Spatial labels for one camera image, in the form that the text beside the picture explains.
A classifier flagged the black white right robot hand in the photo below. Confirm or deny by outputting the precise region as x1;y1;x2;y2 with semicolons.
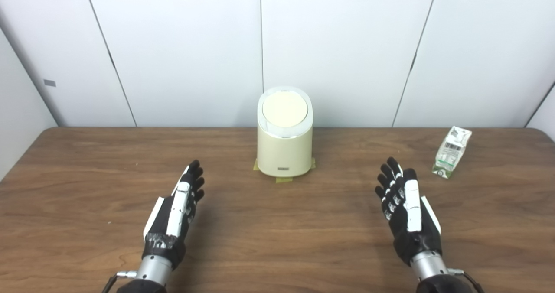
375;156;443;267

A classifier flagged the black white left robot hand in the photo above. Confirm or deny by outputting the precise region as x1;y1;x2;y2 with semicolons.
142;160;205;271

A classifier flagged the white green milk carton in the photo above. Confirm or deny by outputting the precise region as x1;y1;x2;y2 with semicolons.
432;126;473;179

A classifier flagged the cream round bin lid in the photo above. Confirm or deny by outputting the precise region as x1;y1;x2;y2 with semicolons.
262;91;309;128

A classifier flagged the cream-colored bin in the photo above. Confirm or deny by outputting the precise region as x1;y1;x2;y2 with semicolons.
257;86;313;177

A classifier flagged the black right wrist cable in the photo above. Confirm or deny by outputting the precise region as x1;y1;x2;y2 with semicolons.
448;268;485;293

